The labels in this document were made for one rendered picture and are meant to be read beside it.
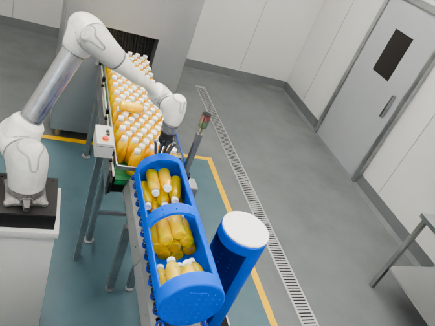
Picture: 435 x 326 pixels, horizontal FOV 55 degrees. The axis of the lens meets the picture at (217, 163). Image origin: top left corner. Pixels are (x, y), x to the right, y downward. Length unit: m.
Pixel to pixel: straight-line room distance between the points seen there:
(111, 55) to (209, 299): 1.08
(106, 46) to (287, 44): 5.71
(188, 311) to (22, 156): 0.94
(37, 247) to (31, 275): 0.20
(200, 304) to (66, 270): 1.58
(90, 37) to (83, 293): 1.87
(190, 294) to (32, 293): 0.96
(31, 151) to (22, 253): 0.52
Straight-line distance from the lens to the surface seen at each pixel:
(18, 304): 2.48
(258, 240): 2.32
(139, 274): 2.12
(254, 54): 7.16
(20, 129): 2.05
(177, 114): 2.14
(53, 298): 3.07
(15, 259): 2.20
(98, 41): 1.78
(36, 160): 1.92
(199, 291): 1.74
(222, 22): 6.79
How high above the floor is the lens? 2.48
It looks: 32 degrees down
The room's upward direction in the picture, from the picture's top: 23 degrees clockwise
